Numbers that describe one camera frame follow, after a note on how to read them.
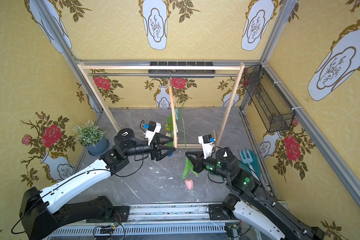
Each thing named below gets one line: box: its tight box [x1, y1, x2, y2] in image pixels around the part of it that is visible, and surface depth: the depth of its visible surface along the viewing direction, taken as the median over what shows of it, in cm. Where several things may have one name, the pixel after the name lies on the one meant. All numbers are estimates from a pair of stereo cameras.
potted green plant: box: [72, 119, 110, 157], surface depth 88 cm
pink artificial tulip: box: [181, 117, 199, 191], surface depth 66 cm
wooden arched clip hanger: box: [168, 72, 178, 149], surface depth 58 cm
